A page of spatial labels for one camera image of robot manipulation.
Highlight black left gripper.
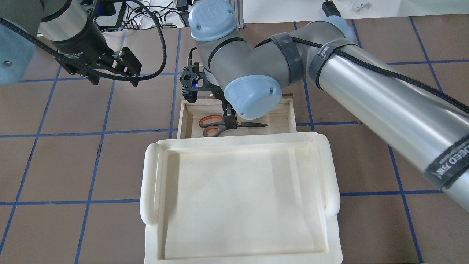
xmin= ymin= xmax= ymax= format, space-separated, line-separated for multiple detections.
xmin=54 ymin=21 xmax=142 ymax=77

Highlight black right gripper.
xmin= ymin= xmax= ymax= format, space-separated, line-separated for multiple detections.
xmin=200 ymin=70 xmax=238 ymax=130

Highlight grey orange scissors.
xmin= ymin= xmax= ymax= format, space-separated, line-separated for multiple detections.
xmin=198 ymin=115 xmax=268 ymax=138

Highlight light wooden drawer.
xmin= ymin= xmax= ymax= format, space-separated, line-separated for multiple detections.
xmin=177 ymin=93 xmax=297 ymax=139

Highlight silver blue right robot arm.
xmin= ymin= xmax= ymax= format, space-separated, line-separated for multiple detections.
xmin=189 ymin=0 xmax=469 ymax=209

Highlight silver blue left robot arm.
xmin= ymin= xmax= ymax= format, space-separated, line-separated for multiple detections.
xmin=1 ymin=0 xmax=142 ymax=86

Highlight white plastic tray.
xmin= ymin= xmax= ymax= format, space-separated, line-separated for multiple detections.
xmin=140 ymin=132 xmax=343 ymax=264

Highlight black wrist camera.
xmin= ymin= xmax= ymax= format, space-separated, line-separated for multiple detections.
xmin=179 ymin=62 xmax=203 ymax=103

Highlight aluminium frame post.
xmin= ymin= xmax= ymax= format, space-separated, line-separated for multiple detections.
xmin=228 ymin=0 xmax=245 ymax=29

